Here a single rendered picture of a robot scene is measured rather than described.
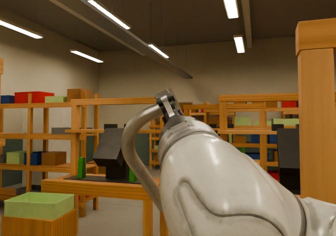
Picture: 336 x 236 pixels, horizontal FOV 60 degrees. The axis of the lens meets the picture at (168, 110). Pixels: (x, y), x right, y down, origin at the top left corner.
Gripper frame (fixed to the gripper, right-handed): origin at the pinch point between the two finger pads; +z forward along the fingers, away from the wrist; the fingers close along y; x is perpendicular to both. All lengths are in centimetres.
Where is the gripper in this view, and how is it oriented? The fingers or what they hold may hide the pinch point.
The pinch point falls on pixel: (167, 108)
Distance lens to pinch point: 60.4
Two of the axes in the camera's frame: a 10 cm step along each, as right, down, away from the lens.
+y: -4.0, -8.6, -3.1
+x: -9.1, 4.2, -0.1
